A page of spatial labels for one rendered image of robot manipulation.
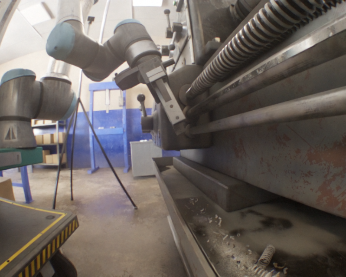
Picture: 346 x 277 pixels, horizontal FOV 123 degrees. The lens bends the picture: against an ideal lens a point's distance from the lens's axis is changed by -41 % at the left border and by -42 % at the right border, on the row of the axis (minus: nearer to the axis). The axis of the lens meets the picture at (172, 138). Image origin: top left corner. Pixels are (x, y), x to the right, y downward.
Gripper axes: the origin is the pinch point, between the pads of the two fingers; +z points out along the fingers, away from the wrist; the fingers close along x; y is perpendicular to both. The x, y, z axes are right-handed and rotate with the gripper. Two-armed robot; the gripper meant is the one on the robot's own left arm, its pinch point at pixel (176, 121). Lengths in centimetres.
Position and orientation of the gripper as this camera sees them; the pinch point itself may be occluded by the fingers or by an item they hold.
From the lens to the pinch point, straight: 35.7
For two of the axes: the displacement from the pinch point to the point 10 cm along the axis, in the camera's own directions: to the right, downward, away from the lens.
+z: 4.4, 8.9, -1.4
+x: 0.8, 1.2, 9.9
